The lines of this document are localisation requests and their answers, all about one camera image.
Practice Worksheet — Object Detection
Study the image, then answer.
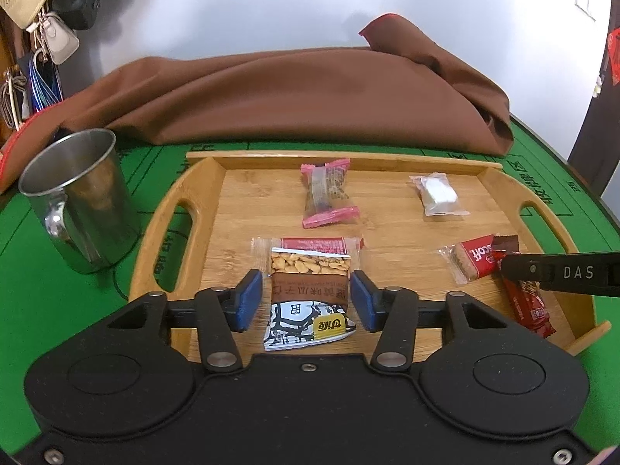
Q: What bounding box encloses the clear white candy packet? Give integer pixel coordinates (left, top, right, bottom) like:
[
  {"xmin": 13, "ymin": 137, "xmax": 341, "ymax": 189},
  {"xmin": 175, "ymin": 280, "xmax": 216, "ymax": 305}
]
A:
[{"xmin": 408, "ymin": 172, "xmax": 470, "ymax": 219}]

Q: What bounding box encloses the black white peanut packet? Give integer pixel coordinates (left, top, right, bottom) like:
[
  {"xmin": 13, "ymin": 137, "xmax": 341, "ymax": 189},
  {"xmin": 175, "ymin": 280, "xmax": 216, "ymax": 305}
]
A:
[{"xmin": 263, "ymin": 247, "xmax": 359, "ymax": 352}]

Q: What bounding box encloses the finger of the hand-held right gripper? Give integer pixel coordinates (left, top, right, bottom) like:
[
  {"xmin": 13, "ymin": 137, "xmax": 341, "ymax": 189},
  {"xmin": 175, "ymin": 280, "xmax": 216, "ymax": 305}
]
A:
[{"xmin": 498, "ymin": 252, "xmax": 547, "ymax": 288}]

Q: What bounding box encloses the grey keychain pouch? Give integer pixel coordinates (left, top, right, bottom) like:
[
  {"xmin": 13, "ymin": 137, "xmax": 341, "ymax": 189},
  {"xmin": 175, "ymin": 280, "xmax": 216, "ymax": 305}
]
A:
[{"xmin": 36, "ymin": 12, "xmax": 81, "ymax": 65}]

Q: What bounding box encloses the red paper decoration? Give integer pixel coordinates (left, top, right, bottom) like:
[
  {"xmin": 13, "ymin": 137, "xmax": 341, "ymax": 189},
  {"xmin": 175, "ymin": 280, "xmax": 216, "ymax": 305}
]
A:
[{"xmin": 605, "ymin": 29, "xmax": 620, "ymax": 85}]

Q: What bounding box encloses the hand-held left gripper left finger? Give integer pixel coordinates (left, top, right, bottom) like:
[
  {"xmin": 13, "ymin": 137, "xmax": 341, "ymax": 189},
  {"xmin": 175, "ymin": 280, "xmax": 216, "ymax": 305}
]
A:
[{"xmin": 104, "ymin": 268, "xmax": 265, "ymax": 374}]

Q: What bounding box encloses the stainless steel mug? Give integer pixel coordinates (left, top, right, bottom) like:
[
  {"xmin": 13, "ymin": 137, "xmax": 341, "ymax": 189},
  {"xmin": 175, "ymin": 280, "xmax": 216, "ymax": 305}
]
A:
[{"xmin": 18, "ymin": 128, "xmax": 142, "ymax": 276}]

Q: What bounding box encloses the dark brown door panel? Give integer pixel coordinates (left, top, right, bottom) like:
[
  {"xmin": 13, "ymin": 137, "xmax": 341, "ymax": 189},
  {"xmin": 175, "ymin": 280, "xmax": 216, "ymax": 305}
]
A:
[{"xmin": 567, "ymin": 24, "xmax": 620, "ymax": 204}]

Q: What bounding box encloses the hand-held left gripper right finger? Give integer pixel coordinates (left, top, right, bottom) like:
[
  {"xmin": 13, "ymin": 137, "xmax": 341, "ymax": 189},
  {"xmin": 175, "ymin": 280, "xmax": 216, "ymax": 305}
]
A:
[{"xmin": 351, "ymin": 269, "xmax": 514, "ymax": 374}]

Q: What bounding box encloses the brown cloth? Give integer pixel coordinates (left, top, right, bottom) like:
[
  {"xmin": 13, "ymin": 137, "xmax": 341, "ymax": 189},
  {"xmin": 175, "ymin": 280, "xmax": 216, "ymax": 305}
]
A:
[{"xmin": 0, "ymin": 13, "xmax": 513, "ymax": 195}]

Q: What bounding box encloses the red biscuit packet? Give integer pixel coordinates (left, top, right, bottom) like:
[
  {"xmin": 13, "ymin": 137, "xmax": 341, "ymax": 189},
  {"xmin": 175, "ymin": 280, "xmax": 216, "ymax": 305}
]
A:
[{"xmin": 438, "ymin": 234, "xmax": 505, "ymax": 286}]

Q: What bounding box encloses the clear red-striped biscuit packet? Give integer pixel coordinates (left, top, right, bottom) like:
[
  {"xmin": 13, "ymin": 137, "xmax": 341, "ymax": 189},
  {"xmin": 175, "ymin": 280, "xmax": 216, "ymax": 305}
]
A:
[{"xmin": 251, "ymin": 235, "xmax": 365, "ymax": 277}]

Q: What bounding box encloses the blue striped bag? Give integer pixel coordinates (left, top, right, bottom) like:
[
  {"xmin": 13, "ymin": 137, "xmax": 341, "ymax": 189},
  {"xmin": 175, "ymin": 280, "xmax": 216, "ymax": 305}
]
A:
[{"xmin": 29, "ymin": 51, "xmax": 64, "ymax": 119}]

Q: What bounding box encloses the wooden tray with handles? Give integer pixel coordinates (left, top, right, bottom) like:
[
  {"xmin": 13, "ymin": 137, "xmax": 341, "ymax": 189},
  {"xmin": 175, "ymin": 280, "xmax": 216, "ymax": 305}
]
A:
[{"xmin": 127, "ymin": 151, "xmax": 612, "ymax": 366}]

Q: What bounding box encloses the pink clear snack packet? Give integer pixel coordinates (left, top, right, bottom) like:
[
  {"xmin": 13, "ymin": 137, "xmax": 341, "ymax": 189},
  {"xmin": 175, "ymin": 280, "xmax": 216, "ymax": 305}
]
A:
[{"xmin": 300, "ymin": 157, "xmax": 362, "ymax": 229}]

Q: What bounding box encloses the brown red chocolate bar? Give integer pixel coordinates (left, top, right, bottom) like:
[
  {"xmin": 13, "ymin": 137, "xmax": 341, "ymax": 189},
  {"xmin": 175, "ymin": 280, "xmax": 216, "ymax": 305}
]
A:
[{"xmin": 491, "ymin": 234, "xmax": 557, "ymax": 339}]

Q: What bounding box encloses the grey cord bundle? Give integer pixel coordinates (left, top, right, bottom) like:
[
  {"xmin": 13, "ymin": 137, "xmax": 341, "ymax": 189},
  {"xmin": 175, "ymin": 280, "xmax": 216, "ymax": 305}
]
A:
[{"xmin": 0, "ymin": 72, "xmax": 30, "ymax": 131}]

